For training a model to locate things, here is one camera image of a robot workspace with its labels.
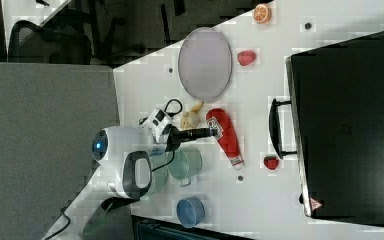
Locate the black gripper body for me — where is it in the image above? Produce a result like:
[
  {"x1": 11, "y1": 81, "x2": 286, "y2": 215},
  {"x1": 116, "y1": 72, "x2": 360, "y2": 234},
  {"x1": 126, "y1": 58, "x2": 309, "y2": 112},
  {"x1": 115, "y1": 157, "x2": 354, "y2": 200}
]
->
[{"x1": 166, "y1": 126, "x2": 218, "y2": 152}]

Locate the red plush ketchup bottle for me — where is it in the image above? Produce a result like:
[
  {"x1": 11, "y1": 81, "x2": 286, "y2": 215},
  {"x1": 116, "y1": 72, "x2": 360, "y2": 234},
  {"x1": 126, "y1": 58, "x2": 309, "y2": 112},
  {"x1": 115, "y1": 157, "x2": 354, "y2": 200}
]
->
[{"x1": 206, "y1": 108, "x2": 244, "y2": 170}]

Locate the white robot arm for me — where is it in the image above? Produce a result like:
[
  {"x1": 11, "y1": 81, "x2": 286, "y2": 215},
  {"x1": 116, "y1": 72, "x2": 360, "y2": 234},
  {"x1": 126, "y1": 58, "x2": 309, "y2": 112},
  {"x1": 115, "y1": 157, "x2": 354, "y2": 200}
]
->
[{"x1": 41, "y1": 126, "x2": 217, "y2": 240}]

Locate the plush peeled banana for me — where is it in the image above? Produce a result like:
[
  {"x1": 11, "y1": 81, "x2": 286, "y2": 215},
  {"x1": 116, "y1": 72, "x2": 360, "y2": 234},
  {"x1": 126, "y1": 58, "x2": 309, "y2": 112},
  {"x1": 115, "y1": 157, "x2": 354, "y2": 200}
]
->
[{"x1": 180, "y1": 101, "x2": 204, "y2": 130}]

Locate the green metal cup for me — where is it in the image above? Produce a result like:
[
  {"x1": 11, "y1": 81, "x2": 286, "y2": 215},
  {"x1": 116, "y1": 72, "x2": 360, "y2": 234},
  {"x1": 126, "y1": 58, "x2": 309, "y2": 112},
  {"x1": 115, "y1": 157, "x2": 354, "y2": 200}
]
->
[{"x1": 167, "y1": 146, "x2": 202, "y2": 187}]

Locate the blue bowl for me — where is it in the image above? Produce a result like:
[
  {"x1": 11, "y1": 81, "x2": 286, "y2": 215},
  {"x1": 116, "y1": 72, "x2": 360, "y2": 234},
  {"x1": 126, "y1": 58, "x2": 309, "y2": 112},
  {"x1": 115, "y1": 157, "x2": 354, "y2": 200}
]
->
[{"x1": 176, "y1": 197, "x2": 205, "y2": 228}]

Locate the lavender round plate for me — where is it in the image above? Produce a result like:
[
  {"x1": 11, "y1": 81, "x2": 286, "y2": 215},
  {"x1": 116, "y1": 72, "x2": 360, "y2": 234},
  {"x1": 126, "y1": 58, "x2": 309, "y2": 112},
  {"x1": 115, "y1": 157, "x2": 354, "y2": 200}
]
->
[{"x1": 178, "y1": 27, "x2": 233, "y2": 103}]

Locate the red strawberry toy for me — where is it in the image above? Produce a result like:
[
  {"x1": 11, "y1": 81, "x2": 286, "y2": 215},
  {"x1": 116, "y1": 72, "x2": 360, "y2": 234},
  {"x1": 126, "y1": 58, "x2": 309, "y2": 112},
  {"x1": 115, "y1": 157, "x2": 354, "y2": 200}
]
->
[{"x1": 263, "y1": 156, "x2": 279, "y2": 171}]

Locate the red raspberry toy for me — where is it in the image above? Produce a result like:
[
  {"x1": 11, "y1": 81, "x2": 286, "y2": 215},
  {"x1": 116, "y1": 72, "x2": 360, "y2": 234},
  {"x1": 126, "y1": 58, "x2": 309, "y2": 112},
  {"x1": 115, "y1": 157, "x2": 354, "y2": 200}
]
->
[{"x1": 237, "y1": 50, "x2": 257, "y2": 66}]

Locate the grey partition panel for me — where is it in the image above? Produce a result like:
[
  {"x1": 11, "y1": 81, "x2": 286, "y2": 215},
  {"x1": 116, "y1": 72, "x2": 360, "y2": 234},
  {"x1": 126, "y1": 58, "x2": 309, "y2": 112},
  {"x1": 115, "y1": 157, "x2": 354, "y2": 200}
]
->
[{"x1": 0, "y1": 63, "x2": 118, "y2": 240}]

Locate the orange slice toy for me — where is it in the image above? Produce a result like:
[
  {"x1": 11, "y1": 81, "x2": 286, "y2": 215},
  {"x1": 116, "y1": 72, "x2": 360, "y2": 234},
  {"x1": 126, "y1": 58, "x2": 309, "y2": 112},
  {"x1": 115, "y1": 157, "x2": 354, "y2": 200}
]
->
[{"x1": 253, "y1": 4, "x2": 272, "y2": 24}]

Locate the black office chair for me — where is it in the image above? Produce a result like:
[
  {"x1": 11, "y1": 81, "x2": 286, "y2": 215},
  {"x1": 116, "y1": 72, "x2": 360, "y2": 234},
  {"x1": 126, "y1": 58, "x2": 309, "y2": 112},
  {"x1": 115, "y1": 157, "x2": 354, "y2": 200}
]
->
[{"x1": 8, "y1": 20, "x2": 92, "y2": 65}]

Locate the black toaster oven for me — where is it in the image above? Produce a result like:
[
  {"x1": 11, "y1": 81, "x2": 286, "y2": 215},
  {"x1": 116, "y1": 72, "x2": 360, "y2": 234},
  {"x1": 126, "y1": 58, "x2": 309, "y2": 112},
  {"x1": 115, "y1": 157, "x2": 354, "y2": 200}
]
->
[{"x1": 285, "y1": 31, "x2": 384, "y2": 227}]

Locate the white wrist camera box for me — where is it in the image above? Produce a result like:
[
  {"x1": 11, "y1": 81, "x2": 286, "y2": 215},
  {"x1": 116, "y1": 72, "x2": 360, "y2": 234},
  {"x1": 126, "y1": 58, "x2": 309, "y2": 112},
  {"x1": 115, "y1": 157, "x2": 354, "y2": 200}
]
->
[{"x1": 142, "y1": 108, "x2": 173, "y2": 143}]

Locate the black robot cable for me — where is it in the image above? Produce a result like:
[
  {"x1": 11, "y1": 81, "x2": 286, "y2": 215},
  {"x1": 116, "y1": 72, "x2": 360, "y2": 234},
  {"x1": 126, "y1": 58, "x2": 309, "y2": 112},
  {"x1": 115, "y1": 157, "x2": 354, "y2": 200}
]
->
[{"x1": 43, "y1": 98, "x2": 184, "y2": 240}]

